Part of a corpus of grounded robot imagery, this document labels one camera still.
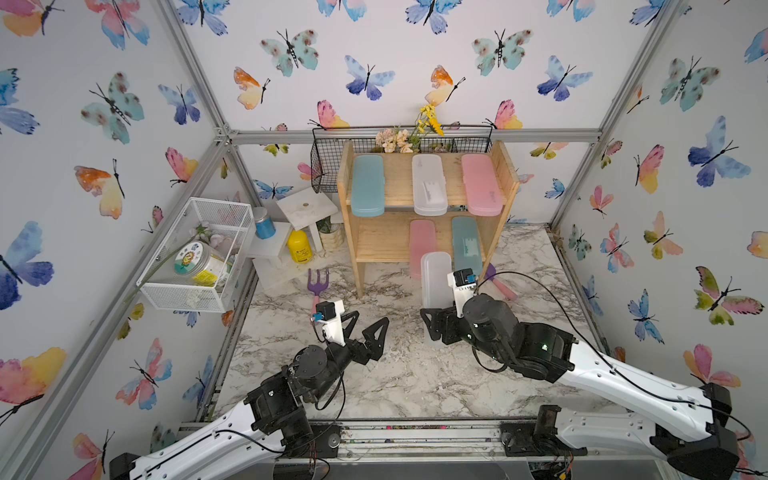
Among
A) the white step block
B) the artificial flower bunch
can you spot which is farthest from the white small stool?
the artificial flower bunch

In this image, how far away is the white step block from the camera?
3.20ft

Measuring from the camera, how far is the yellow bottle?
3.31 ft

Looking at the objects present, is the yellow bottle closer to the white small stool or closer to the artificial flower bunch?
the white small stool

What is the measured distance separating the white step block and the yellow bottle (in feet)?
0.05
